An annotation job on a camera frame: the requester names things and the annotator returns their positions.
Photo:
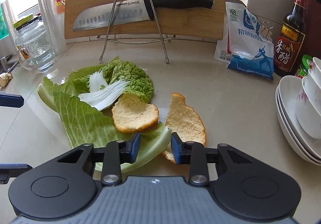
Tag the ginger piece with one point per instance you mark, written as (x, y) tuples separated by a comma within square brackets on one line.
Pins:
[(5, 79)]

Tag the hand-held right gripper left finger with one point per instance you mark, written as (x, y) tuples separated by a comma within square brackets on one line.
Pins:
[(135, 148)]

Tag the floral white bowl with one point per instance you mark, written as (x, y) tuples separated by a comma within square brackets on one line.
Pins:
[(307, 118), (313, 88), (317, 68)]

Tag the stack of clear plastic cups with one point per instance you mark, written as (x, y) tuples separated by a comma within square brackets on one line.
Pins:
[(49, 13)]

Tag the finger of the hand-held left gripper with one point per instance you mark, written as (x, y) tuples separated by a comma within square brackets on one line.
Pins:
[(15, 166), (11, 100)]

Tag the blue white salt bag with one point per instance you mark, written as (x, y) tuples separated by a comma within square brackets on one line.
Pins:
[(250, 53)]

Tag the dark vinegar bottle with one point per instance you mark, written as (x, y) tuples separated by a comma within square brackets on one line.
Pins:
[(291, 48)]

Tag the dark red knife block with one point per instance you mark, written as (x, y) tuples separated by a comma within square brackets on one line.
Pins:
[(313, 18)]

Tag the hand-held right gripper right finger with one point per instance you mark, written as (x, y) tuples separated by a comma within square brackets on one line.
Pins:
[(175, 150)]

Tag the long orange peel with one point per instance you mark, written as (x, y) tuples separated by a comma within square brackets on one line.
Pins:
[(185, 123)]

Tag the green lidded jar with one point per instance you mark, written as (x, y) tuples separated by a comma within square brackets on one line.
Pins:
[(303, 68)]

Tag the small white seasoning packet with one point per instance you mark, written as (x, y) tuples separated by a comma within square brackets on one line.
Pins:
[(220, 53)]

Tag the white deep plate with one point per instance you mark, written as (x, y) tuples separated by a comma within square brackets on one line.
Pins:
[(298, 156), (280, 123), (287, 98)]

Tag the light green cabbage leaf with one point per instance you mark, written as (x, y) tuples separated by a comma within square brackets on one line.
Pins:
[(82, 123)]

